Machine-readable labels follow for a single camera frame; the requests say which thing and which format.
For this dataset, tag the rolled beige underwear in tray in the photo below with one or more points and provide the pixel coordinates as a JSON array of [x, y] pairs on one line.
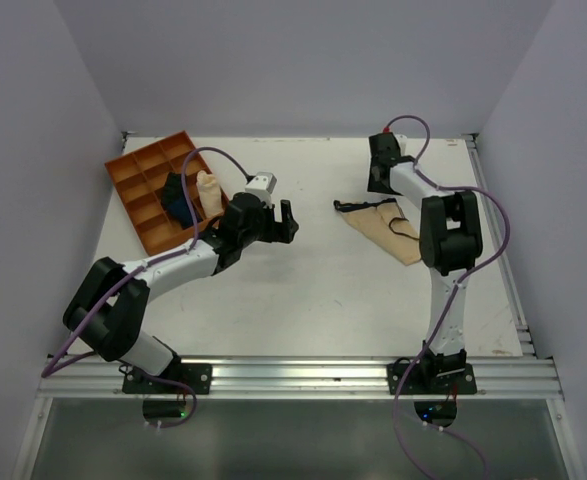
[[209, 193]]

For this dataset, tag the orange compartment tray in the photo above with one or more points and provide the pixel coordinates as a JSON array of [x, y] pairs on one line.
[[136, 224]]

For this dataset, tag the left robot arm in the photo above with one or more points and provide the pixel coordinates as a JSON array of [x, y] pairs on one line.
[[108, 309]]

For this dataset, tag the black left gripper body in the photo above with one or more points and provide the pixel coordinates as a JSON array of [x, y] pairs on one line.
[[256, 232]]

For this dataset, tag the aluminium front rail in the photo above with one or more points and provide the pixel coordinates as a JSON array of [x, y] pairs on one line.
[[308, 378]]

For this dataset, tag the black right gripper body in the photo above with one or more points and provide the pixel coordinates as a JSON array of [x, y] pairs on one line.
[[378, 186]]

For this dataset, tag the rolled navy underwear in tray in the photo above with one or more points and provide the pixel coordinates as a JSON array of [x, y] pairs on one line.
[[180, 211]]

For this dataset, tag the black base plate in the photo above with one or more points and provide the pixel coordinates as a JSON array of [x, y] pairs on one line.
[[198, 376], [418, 383]]

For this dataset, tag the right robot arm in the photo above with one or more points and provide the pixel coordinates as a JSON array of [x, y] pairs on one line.
[[450, 242]]

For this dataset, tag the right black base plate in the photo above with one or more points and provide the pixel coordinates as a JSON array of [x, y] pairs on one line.
[[418, 383]]

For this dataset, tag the beige underwear with dark trim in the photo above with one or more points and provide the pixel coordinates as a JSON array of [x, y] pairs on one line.
[[385, 224]]

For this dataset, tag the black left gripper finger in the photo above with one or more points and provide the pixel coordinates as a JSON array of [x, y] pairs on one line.
[[287, 227], [269, 231]]

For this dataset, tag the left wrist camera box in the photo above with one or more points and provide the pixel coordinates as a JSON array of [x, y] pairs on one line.
[[262, 185]]

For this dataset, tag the rolled black underwear in tray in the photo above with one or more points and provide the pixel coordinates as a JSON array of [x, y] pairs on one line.
[[172, 191]]

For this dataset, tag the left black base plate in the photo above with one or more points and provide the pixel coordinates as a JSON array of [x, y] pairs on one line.
[[198, 376]]

